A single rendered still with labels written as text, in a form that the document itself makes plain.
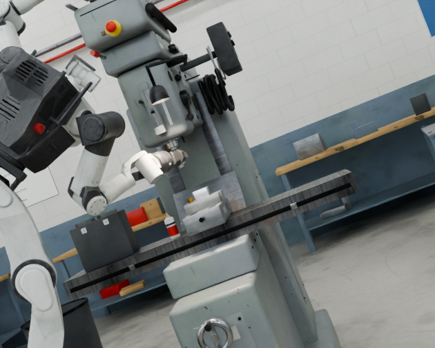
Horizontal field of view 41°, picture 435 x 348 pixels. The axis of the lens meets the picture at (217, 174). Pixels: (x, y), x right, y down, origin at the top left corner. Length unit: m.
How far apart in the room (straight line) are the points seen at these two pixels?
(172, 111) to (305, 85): 4.36
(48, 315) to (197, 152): 1.13
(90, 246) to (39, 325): 0.54
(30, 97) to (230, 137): 1.11
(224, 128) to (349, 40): 4.08
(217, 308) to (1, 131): 0.92
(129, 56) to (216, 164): 0.72
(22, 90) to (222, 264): 0.93
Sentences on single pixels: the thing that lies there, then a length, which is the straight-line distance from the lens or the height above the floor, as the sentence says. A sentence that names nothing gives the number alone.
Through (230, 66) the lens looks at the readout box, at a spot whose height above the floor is 1.53.
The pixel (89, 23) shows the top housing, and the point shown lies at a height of 1.82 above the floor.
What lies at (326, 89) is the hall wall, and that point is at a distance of 6.58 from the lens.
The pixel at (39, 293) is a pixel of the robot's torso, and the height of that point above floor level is 0.97.
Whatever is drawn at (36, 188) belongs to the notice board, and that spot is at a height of 1.70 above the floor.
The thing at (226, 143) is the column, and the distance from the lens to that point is 2.73.
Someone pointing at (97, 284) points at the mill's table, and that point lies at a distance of 2.43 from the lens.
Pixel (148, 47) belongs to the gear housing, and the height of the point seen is 1.67.
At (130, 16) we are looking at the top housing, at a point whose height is 1.78.
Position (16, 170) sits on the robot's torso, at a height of 1.37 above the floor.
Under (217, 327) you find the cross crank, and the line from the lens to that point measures 1.92.
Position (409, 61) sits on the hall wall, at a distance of 6.72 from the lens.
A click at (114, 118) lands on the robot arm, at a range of 1.98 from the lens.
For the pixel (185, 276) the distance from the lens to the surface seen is 2.19.
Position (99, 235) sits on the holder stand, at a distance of 2.44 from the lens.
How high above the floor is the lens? 1.14
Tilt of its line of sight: 1 degrees down
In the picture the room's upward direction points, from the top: 22 degrees counter-clockwise
